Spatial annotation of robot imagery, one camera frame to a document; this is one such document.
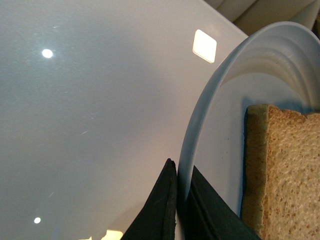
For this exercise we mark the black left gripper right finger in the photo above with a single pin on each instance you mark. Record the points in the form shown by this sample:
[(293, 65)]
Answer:
[(208, 217)]

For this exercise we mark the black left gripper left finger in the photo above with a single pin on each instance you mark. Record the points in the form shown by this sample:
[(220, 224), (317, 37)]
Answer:
[(157, 218)]

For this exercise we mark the brown bread slice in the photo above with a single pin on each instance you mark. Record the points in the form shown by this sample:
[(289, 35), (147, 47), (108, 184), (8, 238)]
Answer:
[(281, 200)]

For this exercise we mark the light blue round plate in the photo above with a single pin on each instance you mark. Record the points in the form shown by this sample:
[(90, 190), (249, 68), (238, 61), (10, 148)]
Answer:
[(278, 65)]

